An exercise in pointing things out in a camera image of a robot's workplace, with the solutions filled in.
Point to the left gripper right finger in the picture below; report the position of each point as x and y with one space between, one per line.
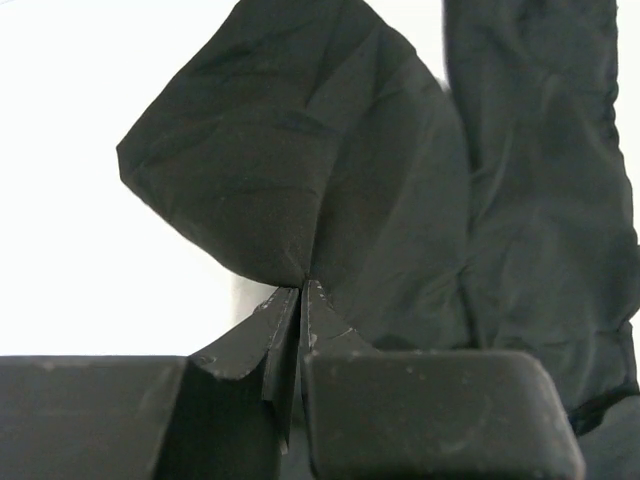
323 331

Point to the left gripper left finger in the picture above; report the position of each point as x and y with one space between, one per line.
266 342

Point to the black trousers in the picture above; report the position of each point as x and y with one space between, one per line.
307 141

